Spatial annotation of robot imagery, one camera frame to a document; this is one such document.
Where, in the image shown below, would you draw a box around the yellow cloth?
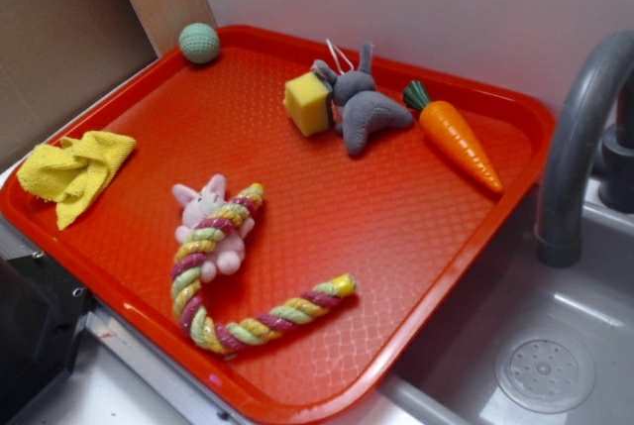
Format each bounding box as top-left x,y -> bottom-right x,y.
17,131 -> 137,231

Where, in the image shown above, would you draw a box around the orange plastic carrot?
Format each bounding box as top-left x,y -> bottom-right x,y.
402,80 -> 504,194

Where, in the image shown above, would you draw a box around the multicolour twisted rope toy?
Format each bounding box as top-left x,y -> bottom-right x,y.
171,183 -> 357,356

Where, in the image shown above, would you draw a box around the grey faucet spout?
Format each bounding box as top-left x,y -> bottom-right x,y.
535,29 -> 633,267

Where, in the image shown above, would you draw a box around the grey plush bunny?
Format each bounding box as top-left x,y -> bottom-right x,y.
312,42 -> 414,156

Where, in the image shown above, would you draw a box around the brown cardboard panel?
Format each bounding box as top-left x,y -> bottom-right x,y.
1,0 -> 156,168

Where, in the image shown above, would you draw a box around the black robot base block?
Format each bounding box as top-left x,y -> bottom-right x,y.
1,254 -> 93,424

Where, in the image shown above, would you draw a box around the dark grey faucet handle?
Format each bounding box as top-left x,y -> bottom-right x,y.
598,89 -> 633,214

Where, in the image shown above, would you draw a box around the pink plush bunny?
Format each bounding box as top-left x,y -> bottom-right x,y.
171,174 -> 255,283

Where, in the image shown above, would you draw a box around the yellow sponge block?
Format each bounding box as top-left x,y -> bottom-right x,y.
283,71 -> 331,138

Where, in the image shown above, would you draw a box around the grey toy sink basin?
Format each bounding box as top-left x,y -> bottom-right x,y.
380,186 -> 634,425

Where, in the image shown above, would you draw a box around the red plastic tray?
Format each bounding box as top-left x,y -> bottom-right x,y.
1,26 -> 554,424

